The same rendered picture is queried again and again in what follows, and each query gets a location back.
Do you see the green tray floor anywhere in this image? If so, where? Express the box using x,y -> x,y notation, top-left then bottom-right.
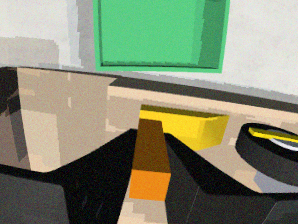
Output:
101,0 -> 218,67

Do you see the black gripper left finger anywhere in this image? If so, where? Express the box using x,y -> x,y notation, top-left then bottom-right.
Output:
0,128 -> 138,224

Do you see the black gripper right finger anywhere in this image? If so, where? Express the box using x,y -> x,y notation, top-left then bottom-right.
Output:
164,132 -> 298,224

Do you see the green tray rim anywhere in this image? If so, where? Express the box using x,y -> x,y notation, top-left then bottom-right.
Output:
93,0 -> 230,73

